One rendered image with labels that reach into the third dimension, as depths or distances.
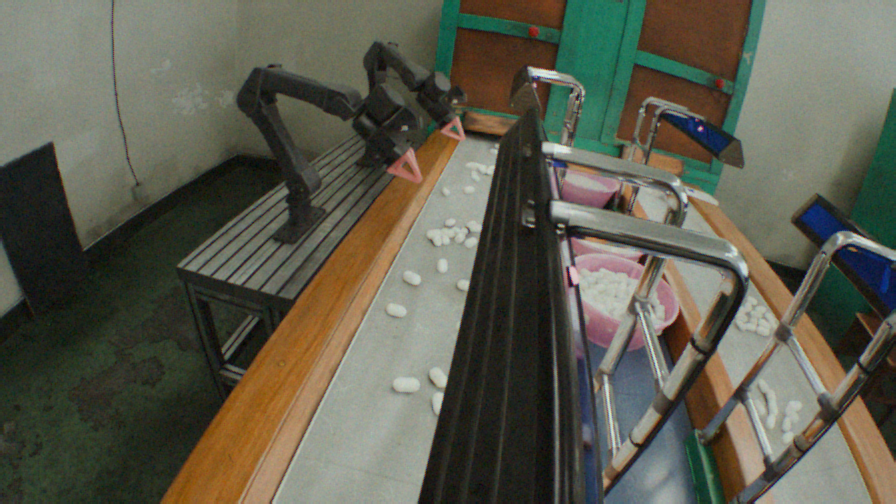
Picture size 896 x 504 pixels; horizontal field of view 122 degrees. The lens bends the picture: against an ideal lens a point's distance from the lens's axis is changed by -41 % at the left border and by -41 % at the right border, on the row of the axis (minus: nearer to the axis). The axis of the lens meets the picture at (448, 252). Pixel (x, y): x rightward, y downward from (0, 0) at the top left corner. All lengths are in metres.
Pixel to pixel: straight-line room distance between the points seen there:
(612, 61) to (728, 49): 0.55
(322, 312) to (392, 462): 0.29
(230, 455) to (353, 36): 2.68
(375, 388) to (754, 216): 3.15
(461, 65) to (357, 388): 1.45
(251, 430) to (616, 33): 1.75
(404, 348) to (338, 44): 2.51
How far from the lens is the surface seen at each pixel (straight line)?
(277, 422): 0.56
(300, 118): 3.18
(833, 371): 1.13
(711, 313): 0.35
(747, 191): 3.33
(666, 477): 0.74
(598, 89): 1.82
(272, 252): 1.06
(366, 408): 0.60
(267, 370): 0.62
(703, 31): 1.95
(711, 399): 0.80
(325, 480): 0.54
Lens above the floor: 1.22
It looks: 31 degrees down
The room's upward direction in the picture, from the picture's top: 8 degrees clockwise
